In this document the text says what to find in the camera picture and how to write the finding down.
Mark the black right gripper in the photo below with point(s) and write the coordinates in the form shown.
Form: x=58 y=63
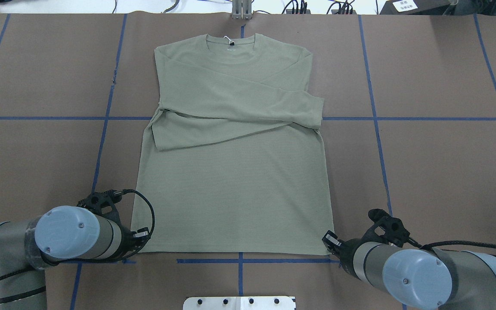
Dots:
x=345 y=251

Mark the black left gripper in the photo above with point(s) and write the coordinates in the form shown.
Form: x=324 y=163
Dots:
x=132 y=239

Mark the green long-sleeve shirt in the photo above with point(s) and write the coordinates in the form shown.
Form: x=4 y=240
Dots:
x=233 y=159

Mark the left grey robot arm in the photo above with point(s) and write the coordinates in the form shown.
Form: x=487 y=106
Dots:
x=63 y=234

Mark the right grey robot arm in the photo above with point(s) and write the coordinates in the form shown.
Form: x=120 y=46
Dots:
x=433 y=279

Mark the black box with label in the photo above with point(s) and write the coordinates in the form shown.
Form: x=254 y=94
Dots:
x=417 y=7

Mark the white metal base plate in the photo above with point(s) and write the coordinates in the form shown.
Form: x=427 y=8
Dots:
x=241 y=303

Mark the aluminium frame post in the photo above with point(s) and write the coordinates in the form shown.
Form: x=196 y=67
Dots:
x=242 y=9

